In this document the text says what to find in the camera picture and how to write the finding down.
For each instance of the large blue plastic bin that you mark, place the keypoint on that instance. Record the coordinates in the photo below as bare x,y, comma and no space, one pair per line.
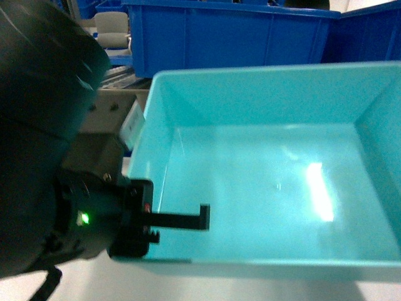
179,35

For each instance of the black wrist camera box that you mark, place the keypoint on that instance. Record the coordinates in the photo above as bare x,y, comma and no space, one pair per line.
99,147

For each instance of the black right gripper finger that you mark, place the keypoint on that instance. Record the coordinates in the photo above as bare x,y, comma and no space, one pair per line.
151,236

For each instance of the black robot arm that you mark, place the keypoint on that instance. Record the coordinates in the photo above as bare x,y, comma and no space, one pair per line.
51,69

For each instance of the grey office chair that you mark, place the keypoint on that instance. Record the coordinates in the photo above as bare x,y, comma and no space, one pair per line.
112,30

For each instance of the turquoise plastic bin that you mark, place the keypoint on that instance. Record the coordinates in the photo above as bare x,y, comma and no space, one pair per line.
300,166

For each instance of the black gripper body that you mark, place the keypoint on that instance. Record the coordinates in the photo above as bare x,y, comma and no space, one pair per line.
93,215

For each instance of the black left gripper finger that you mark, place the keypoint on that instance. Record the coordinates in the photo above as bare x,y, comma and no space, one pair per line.
182,221

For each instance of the roller conveyor shelf track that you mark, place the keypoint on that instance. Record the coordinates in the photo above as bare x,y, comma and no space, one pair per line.
123,78

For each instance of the blue bin at right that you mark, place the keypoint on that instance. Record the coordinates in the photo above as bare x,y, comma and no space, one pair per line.
368,34

